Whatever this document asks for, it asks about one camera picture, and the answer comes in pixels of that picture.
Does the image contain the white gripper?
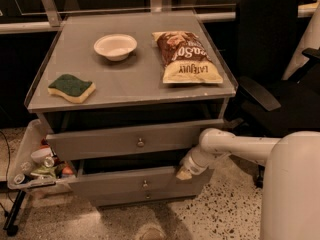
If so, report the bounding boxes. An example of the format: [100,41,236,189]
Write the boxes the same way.
[176,146,216,181]

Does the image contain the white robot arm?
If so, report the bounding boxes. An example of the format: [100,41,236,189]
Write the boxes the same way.
[176,127,320,240]

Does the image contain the grey top drawer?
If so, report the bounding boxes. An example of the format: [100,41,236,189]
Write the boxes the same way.
[47,119,223,160]

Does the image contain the grey drawer cabinet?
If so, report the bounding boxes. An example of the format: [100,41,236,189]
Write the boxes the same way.
[23,11,239,208]

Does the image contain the black office chair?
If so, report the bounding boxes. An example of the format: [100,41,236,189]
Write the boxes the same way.
[219,0,320,189]

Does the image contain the brown yellow chip bag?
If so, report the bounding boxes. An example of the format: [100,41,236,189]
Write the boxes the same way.
[152,31,223,84]

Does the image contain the silver can in bin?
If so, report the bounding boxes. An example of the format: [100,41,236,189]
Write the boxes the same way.
[43,157,55,168]

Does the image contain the green yellow sponge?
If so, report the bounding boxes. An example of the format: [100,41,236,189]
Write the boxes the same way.
[48,74,96,104]

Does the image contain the white paper bowl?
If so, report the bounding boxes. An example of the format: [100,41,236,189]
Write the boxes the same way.
[94,34,137,62]

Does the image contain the white cup in bin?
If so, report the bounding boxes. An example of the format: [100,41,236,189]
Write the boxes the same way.
[31,147,52,164]

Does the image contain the clear plastic side bin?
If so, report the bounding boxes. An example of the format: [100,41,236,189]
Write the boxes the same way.
[6,118,78,190]

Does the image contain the black stand leg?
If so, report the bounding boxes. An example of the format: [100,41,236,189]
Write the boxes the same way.
[3,190,26,237]

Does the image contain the metal rail with brackets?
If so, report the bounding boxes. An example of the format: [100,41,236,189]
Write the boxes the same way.
[0,0,320,35]

